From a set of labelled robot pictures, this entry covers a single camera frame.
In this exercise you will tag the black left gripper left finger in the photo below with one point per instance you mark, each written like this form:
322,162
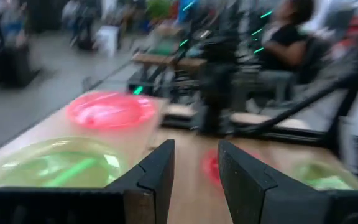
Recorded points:
148,186

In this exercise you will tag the pink translucent plastic plate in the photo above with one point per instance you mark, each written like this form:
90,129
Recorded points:
211,168
110,112

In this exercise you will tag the person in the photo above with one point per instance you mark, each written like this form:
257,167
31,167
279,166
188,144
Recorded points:
284,40

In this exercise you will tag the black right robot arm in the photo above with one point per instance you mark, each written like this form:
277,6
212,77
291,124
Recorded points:
217,93

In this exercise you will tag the light wooden desk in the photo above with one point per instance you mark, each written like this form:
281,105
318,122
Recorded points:
166,59

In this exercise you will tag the wooden shelf with black legs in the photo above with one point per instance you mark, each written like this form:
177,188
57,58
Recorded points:
42,130

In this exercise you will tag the black aluminium frame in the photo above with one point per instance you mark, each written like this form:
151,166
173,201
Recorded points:
291,110

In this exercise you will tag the green translucent plastic plate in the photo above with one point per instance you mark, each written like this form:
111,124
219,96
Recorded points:
57,168
322,180

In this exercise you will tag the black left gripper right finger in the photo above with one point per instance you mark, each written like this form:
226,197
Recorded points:
247,193

